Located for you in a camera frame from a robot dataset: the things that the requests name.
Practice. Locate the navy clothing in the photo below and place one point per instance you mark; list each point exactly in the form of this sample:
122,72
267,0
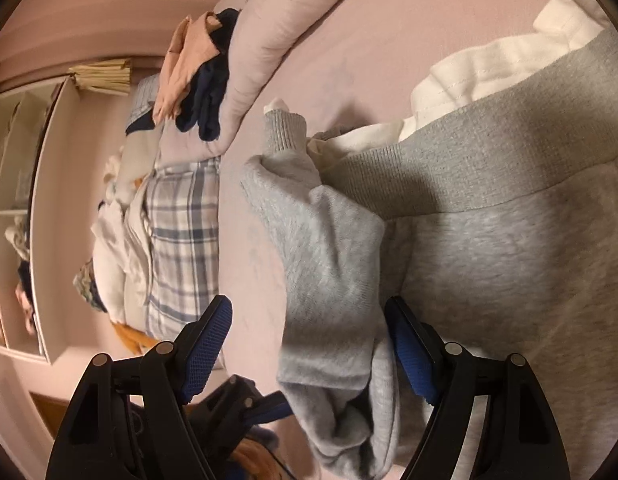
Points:
211,85

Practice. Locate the plaid checked cloth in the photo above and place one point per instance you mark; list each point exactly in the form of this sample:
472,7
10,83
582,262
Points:
184,240

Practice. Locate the grey sweatshirt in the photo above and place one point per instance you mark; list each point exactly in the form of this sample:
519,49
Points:
489,240

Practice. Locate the pink duvet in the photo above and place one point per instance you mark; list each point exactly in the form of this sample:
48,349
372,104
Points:
274,35

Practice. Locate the blue striped cloth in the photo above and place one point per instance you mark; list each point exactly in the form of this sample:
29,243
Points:
141,100

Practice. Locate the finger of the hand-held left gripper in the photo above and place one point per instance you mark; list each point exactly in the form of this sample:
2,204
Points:
269,407

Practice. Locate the orange cloth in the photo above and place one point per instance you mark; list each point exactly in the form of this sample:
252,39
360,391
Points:
134,341

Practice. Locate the white garment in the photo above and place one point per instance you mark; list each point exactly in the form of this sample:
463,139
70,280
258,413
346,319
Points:
369,60

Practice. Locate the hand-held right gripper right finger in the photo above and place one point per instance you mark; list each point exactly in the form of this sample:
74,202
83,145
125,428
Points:
414,355

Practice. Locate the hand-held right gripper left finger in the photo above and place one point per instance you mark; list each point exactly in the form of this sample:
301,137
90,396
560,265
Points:
209,345

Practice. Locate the pile of white clothes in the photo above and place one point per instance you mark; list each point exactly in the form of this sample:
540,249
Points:
119,250

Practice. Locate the peach cloth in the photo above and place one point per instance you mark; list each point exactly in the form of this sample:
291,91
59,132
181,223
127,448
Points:
184,60

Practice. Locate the white open shelf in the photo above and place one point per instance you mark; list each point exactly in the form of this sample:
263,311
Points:
46,220

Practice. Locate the straw-coloured tassel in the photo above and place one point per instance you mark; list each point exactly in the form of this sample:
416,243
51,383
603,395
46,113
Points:
104,77

